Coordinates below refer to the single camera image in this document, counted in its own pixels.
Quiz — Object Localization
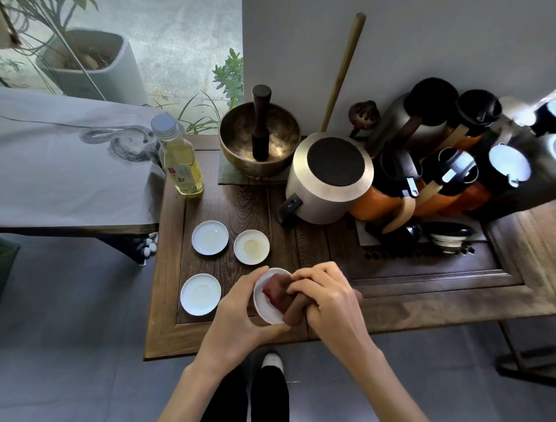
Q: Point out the dark jug with pale lid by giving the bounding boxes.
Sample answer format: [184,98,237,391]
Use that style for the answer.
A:
[529,97,556,136]

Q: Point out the black trousers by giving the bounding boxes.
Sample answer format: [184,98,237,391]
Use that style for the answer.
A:
[213,365,291,422]

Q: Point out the grey concrete planter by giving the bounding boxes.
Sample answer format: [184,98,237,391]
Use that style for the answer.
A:
[36,28,148,106]

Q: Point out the dried lotus pod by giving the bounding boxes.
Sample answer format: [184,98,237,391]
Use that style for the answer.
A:
[347,101,381,139]

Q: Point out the white canvas board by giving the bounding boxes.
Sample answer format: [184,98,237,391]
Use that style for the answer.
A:
[0,8,23,49]

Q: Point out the small green shrub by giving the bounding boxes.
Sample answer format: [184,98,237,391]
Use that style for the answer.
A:
[211,48,244,110]

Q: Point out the brass singing bowl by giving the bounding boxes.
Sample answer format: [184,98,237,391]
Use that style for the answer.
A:
[218,102,302,180]

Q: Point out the reddish brown cloth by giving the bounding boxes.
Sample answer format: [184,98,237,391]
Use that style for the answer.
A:
[262,272,364,327]

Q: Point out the dark wooden mallet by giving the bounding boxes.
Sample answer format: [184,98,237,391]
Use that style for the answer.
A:
[251,84,273,162]

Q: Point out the bottle of yellow liquid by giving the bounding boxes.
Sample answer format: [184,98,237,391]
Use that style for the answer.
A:
[150,114,205,197]

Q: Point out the low dark wooden bench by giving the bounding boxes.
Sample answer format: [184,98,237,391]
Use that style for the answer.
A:
[0,224,159,266]

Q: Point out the small black teapot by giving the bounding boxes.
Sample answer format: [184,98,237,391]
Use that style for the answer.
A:
[364,219,422,249]

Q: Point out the dark table base frame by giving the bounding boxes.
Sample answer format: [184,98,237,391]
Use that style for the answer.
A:
[495,319,556,388]

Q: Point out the silver canister with black lid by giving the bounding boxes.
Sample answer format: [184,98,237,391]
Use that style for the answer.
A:
[276,132,375,228]

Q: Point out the white right shoe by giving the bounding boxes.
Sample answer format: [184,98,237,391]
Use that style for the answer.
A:
[261,352,284,376]

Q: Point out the dark green square mat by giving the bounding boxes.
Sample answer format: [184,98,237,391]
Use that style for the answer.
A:
[217,152,292,187]

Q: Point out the person's right hand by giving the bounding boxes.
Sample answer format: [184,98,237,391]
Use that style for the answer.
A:
[286,260,379,364]

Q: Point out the broad-leaf potted plant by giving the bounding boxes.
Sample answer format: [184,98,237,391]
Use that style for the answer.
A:
[8,0,103,70]

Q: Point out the black jug with white lid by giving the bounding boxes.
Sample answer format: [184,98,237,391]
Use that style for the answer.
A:
[471,141,533,218]

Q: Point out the long-bladed grass plant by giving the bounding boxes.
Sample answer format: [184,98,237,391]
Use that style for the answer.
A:
[154,90,222,134]

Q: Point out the orange jug with black lid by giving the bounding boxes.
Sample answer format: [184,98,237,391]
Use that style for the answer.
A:
[412,147,492,217]
[434,89,503,153]
[347,147,425,235]

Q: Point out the dark wooden side table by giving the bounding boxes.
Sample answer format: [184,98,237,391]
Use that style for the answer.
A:
[143,133,556,362]

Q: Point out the silver jug with white top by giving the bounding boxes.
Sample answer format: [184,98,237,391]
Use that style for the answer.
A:
[495,95,537,144]

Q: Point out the thin grey rod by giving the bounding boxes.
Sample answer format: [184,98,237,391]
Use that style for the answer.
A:
[50,26,107,101]

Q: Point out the cluster of white pebbles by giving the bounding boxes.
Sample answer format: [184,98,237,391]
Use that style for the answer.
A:
[137,232,159,260]

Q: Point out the person's left hand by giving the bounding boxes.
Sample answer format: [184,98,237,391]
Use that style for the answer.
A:
[195,265,292,374]

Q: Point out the grey ink-painted cloth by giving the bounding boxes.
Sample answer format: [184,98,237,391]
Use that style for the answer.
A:
[0,86,188,229]

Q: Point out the long bamboo pole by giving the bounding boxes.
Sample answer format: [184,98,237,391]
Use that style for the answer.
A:
[320,13,367,133]

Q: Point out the white saucer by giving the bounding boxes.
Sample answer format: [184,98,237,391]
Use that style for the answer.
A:
[233,229,270,266]
[191,220,230,256]
[253,267,292,326]
[180,272,222,317]

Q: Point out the white bowl with black lid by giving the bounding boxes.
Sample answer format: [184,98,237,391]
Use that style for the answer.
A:
[423,221,477,255]

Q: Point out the silver jug with black lid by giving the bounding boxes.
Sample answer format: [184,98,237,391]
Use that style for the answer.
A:
[367,77,460,157]

